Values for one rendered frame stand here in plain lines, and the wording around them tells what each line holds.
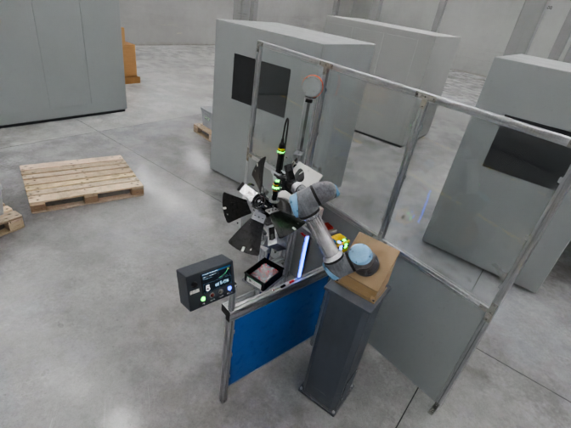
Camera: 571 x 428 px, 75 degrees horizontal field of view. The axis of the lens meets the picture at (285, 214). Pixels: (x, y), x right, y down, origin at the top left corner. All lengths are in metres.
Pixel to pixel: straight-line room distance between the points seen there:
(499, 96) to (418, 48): 3.86
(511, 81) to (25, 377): 4.67
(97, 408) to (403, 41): 7.37
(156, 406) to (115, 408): 0.26
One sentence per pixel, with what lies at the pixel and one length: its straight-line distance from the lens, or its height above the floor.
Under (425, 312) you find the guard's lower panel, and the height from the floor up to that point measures 0.67.
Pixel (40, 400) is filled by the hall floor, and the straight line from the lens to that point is 3.10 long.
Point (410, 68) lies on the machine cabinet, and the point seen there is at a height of 1.53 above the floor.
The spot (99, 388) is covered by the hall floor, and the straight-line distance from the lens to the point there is 3.05.
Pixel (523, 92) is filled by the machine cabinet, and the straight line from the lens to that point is 4.33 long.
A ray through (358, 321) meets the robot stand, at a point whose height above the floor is 0.89.
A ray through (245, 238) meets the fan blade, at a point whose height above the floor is 1.00.
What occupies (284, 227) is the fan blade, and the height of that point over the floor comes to 1.18.
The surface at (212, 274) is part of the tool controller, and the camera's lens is 1.89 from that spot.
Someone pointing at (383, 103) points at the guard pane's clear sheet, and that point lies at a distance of 2.68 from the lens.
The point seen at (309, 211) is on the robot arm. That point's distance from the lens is 1.87.
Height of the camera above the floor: 2.45
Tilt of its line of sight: 30 degrees down
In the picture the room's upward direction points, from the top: 9 degrees clockwise
